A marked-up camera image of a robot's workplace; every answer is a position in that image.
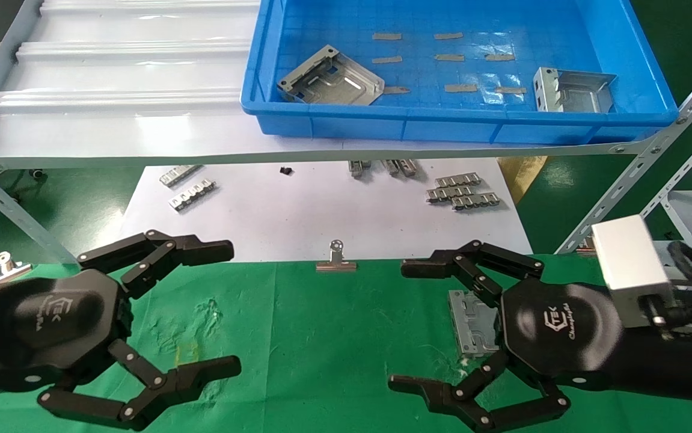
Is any green table mat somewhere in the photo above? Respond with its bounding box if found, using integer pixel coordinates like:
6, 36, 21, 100
0, 257, 692, 433

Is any blue plastic bin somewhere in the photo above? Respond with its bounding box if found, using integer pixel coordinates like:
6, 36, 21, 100
240, 0, 680, 146

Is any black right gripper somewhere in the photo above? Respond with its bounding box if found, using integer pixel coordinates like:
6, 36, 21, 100
388, 240, 623, 433

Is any clear plastic film patch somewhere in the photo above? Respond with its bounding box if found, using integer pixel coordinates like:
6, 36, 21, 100
478, 68, 531, 105

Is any white paper sheet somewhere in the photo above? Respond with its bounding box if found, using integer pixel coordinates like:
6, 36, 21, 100
118, 158, 533, 263

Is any grey slotted metal shelf frame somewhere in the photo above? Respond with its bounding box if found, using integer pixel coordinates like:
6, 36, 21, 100
0, 0, 692, 271

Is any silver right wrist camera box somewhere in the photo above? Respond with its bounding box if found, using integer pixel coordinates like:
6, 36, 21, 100
591, 215, 676, 329

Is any white corrugated shelf board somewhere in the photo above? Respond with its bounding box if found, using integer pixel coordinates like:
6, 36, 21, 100
0, 0, 653, 161

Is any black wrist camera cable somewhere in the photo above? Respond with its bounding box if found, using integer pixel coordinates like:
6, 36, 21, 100
646, 241, 692, 328

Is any bent sheet metal bracket part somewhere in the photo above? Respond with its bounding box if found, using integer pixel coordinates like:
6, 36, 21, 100
277, 45, 385, 106
532, 67, 617, 114
448, 290, 501, 359

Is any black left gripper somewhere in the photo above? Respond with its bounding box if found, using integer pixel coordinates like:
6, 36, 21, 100
0, 229, 243, 432

